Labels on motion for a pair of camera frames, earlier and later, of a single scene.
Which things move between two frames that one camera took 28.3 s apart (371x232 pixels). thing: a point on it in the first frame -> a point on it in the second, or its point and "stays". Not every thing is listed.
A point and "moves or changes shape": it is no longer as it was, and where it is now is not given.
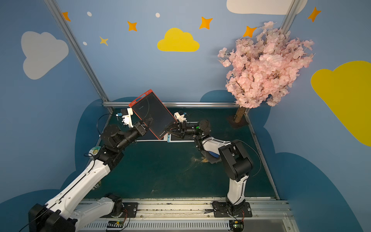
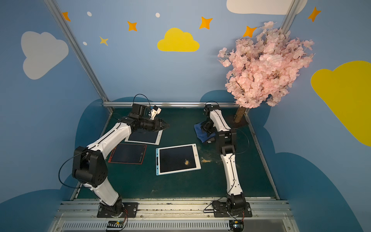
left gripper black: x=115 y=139 -> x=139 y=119
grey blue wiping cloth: x=212 y=157 moves or changes shape
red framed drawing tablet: x=149 y=106 -> x=128 y=153
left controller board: x=115 y=224 stays
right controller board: x=236 y=225 stays
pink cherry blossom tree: x=263 y=68 stays
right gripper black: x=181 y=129 -> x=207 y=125
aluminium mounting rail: x=271 y=216 stays
